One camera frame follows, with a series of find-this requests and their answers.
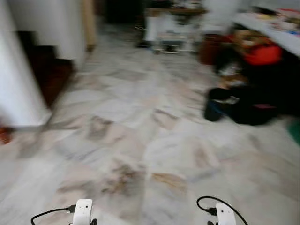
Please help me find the black bag pile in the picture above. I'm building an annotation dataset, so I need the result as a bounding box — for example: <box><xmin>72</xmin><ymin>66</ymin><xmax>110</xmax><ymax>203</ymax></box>
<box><xmin>204</xmin><ymin>47</ymin><xmax>300</xmax><ymax>126</ymax></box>

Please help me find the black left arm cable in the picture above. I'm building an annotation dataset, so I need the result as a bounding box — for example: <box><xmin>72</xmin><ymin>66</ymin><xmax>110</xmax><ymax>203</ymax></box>
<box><xmin>31</xmin><ymin>205</ymin><xmax>76</xmax><ymax>225</ymax></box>

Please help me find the wooden post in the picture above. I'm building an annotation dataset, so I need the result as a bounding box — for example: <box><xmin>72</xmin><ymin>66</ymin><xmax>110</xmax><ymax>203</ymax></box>
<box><xmin>83</xmin><ymin>0</ymin><xmax>98</xmax><ymax>51</ymax></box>

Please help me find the red bag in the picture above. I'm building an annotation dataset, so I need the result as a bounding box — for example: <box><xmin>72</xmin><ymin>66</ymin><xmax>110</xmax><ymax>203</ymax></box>
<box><xmin>241</xmin><ymin>40</ymin><xmax>284</xmax><ymax>66</ymax></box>

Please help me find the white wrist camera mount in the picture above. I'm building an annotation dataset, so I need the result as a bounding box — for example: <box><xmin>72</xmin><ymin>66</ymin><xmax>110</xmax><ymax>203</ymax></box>
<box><xmin>73</xmin><ymin>199</ymin><xmax>93</xmax><ymax>225</ymax></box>
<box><xmin>216</xmin><ymin>202</ymin><xmax>236</xmax><ymax>225</ymax></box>

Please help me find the brown pot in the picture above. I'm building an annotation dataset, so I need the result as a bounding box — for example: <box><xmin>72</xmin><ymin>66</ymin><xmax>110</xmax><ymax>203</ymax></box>
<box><xmin>198</xmin><ymin>33</ymin><xmax>225</xmax><ymax>65</ymax></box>

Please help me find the small red floor object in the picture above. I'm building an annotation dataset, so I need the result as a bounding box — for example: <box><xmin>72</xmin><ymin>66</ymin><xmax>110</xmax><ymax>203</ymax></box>
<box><xmin>0</xmin><ymin>127</ymin><xmax>11</xmax><ymax>145</ymax></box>

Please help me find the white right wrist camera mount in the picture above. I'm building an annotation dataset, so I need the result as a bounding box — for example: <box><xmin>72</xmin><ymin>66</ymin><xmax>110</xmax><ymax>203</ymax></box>
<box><xmin>216</xmin><ymin>202</ymin><xmax>236</xmax><ymax>225</ymax></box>

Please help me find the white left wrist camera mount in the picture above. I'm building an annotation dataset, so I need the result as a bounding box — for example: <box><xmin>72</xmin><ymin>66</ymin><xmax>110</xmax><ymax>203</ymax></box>
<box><xmin>73</xmin><ymin>199</ymin><xmax>93</xmax><ymax>225</ymax></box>

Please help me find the cluttered white table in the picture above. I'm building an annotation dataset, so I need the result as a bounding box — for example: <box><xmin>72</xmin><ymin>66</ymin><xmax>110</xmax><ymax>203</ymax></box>
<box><xmin>233</xmin><ymin>7</ymin><xmax>300</xmax><ymax>57</ymax></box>

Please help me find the green plastic container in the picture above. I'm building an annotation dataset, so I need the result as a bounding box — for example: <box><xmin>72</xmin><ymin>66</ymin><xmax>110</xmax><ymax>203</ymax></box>
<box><xmin>288</xmin><ymin>120</ymin><xmax>300</xmax><ymax>143</ymax></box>

